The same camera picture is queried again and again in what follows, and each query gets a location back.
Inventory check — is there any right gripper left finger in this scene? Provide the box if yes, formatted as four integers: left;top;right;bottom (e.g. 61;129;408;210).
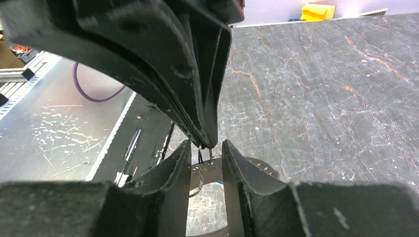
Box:
0;140;191;237

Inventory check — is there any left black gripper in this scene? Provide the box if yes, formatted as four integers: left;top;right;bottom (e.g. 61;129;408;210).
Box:
0;0;245;148

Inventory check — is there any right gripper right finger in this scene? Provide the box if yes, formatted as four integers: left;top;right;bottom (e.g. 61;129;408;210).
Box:
222;140;419;237

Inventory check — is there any large metal disc keyring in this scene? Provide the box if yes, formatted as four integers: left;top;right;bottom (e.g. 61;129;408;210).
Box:
186;147;282;237

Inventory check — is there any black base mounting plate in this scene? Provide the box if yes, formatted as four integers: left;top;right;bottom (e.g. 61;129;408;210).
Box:
86;93;174;187

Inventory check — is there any yellow orange block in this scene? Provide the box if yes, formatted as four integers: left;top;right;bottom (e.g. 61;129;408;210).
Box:
300;3;336;22

